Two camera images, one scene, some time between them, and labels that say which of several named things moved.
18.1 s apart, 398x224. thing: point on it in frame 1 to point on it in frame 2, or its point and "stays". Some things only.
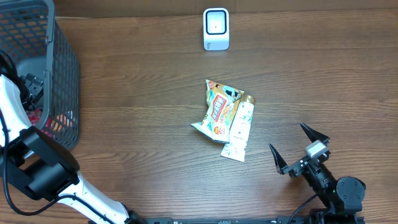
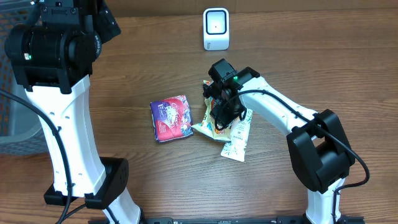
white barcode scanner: (216, 28) stays
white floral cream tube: (239, 129) stays
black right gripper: (294, 168) to (224, 118)
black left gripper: (34, 86) to (107, 24)
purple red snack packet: (34, 114) to (172, 119)
